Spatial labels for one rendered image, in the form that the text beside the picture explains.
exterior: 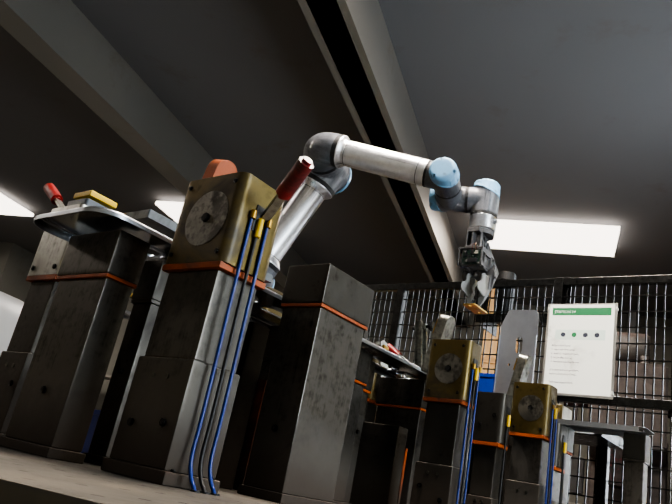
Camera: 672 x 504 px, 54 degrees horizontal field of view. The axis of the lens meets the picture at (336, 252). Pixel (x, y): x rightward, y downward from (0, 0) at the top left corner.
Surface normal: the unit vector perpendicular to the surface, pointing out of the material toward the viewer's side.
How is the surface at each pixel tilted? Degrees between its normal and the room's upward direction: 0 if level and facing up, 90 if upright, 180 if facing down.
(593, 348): 90
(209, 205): 90
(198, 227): 90
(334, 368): 90
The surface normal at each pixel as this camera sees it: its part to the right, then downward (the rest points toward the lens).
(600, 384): -0.58, -0.38
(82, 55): 0.94, 0.07
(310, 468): 0.79, -0.06
